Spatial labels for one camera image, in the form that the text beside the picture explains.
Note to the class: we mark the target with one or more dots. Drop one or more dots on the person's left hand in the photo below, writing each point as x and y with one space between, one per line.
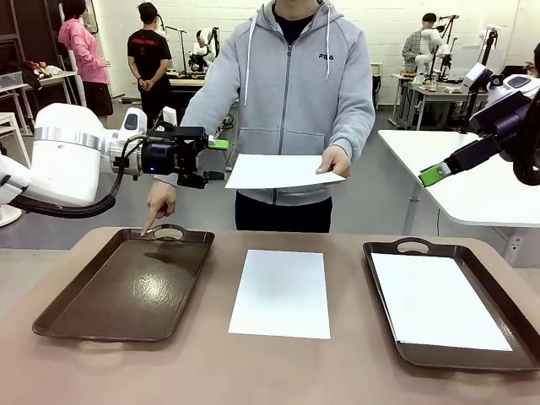
337 162

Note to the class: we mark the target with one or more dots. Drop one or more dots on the white round floor base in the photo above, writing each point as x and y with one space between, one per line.
8 215

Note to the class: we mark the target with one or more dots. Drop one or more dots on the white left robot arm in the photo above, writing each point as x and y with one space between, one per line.
63 160

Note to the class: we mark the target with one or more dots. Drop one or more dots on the person's right forearm grey sleeve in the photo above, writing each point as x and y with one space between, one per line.
206 105

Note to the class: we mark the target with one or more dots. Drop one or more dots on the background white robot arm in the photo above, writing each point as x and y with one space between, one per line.
426 50

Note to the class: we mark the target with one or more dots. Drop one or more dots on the white side table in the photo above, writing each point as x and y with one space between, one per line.
59 76

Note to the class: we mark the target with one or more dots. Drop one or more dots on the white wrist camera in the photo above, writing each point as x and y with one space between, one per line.
476 76
169 116

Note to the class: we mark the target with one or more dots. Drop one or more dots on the person's right hand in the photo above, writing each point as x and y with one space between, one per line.
162 198

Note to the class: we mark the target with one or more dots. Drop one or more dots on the background grey desk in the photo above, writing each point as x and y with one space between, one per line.
439 90

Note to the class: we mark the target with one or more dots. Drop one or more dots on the brown plastic serving tray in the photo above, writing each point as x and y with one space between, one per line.
126 287
523 346

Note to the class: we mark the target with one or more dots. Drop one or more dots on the white A4 paper sheet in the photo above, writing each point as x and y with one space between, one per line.
278 171
280 295
439 304

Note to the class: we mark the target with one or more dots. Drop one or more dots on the person's left forearm grey sleeve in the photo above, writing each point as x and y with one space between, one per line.
354 122

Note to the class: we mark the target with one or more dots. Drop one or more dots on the dark cabinet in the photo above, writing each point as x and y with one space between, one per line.
38 34

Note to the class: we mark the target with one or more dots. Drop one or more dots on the background white robot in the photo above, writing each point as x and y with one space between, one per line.
204 42

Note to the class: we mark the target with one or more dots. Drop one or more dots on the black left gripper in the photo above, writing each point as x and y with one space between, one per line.
185 156

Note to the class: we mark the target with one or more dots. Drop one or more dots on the tall black camera stand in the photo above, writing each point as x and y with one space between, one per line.
489 46

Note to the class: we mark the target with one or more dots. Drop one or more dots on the person in plaid shirt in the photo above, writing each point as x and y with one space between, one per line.
413 46

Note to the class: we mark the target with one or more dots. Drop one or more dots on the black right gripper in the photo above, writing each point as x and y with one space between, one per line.
506 122

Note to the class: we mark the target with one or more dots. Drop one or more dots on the background workbench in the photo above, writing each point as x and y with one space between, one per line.
185 82

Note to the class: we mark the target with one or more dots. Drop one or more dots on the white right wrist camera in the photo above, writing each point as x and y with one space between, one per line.
476 76

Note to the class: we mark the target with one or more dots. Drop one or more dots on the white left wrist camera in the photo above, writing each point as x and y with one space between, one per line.
169 116

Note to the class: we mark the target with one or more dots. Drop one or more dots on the person in grey hoodie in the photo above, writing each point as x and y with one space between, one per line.
287 93

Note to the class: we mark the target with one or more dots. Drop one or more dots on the man in black T-shirt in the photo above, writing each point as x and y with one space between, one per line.
147 55

